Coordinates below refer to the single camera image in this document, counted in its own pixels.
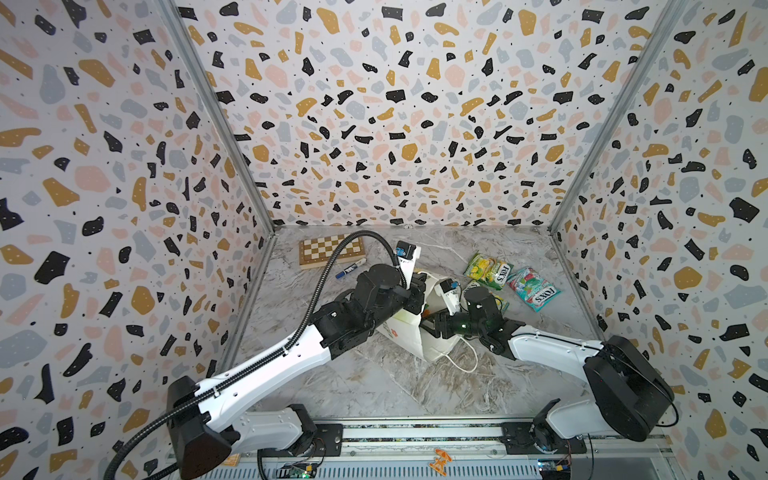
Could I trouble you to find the wooden chessboard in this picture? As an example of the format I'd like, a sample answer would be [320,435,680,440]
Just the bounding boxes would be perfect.
[298,234,366,270]

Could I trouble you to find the yellow green snack packet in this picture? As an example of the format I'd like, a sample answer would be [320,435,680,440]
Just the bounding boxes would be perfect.
[464,252,513,290]
[460,280,510,315]

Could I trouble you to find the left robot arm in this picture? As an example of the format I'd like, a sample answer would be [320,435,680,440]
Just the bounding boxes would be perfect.
[167,264,427,479]

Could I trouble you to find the black corrugated cable conduit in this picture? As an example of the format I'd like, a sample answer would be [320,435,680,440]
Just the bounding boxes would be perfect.
[103,230,404,480]

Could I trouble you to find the right circuit board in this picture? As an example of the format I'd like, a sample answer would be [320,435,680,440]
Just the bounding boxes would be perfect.
[537,460,571,480]

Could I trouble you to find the blue marker pen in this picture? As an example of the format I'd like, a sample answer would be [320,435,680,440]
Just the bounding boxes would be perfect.
[335,258,367,279]

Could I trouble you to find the orange clips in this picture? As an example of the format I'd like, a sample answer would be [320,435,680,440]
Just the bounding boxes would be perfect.
[429,448,453,477]

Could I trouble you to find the circuit board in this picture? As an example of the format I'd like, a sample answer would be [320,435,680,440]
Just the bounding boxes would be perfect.
[537,460,571,480]
[277,462,318,479]

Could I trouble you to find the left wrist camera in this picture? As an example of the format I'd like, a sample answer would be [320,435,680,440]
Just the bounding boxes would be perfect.
[395,240,421,289]

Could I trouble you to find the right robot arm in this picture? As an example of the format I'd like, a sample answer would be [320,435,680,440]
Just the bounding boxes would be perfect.
[421,287,676,453]

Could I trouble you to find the left circuit board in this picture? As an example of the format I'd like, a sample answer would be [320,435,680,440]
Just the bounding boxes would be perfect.
[277,462,318,479]

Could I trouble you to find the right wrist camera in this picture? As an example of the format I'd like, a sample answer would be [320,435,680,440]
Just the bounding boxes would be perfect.
[435,278,461,316]

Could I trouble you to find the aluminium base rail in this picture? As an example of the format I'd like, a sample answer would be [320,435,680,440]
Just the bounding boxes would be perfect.
[205,417,684,479]

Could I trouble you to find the white paper bag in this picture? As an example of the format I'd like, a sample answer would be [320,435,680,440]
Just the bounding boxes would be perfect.
[377,271,479,373]

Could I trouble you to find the green teal snack packet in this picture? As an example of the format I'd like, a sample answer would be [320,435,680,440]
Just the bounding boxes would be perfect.
[508,267,560,312]

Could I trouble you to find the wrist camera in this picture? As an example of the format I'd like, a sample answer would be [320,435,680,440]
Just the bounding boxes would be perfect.
[435,278,461,316]
[395,240,421,289]

